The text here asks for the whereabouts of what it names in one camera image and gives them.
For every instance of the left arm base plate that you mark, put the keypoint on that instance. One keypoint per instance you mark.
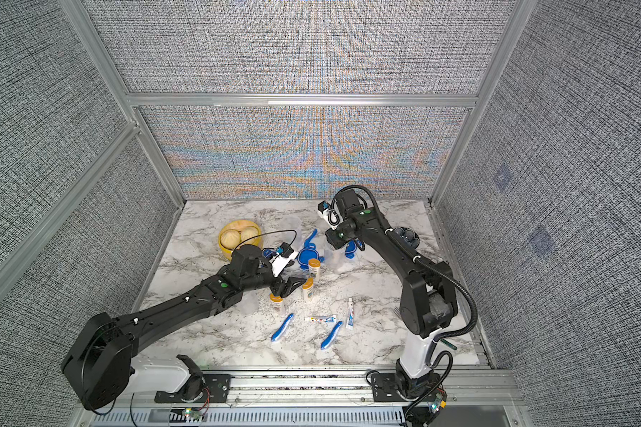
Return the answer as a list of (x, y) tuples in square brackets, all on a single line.
[(212, 388)]

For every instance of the orange cap bottle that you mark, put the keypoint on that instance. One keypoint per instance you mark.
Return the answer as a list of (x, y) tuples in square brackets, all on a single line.
[(314, 268), (308, 290), (278, 305)]

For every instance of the right cream bun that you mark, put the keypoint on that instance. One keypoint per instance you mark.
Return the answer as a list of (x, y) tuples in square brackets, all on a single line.
[(248, 233)]

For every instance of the blue toothbrush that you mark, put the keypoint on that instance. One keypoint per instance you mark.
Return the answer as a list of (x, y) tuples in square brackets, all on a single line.
[(308, 243), (329, 340), (280, 332)]

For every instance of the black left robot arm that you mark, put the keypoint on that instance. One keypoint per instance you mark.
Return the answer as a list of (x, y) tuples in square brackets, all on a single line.
[(105, 361)]

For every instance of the grey bowl with stones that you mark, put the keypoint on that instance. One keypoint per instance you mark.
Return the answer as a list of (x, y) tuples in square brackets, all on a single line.
[(408, 238)]

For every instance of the green handled fork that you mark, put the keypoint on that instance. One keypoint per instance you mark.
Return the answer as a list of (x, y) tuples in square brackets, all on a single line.
[(448, 344)]

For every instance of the orange cap bottle upright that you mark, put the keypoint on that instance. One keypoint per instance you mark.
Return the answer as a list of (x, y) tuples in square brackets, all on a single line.
[(314, 268)]

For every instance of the toothpaste tube horizontal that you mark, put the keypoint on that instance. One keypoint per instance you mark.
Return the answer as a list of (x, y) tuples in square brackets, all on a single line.
[(322, 319)]

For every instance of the yellow steamer basket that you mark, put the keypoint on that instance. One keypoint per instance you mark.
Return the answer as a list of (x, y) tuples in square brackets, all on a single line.
[(238, 225)]

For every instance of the aluminium front rail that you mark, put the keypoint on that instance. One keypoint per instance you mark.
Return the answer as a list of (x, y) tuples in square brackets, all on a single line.
[(467, 386)]

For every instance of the toothpaste tube vertical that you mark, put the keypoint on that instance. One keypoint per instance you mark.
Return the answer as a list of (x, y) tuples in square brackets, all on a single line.
[(350, 314)]

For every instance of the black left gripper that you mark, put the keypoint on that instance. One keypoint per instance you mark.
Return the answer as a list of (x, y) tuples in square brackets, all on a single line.
[(286, 288)]

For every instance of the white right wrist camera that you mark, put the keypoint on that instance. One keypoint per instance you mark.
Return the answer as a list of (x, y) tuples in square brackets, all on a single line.
[(328, 213)]

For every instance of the cream bun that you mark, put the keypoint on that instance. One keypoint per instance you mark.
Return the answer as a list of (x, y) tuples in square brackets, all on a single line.
[(230, 239), (248, 233)]

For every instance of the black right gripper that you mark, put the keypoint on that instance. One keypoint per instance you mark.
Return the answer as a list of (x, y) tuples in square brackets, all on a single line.
[(331, 236)]

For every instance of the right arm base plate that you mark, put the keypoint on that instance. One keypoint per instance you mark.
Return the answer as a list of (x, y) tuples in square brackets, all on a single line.
[(396, 387)]

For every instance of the blue toothbrush back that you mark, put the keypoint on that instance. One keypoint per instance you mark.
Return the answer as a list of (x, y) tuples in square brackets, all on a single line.
[(308, 243)]

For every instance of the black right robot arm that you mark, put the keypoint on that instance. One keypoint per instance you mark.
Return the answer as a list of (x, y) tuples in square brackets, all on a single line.
[(433, 305)]

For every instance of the orange cap bottle front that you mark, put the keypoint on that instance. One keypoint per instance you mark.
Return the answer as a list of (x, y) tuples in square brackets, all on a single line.
[(278, 305)]

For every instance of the left cream bun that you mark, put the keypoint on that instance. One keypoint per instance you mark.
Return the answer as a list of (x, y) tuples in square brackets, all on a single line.
[(230, 239)]

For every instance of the blue lid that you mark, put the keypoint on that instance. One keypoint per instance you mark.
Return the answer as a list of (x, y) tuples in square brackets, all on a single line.
[(307, 254), (353, 247), (270, 253)]

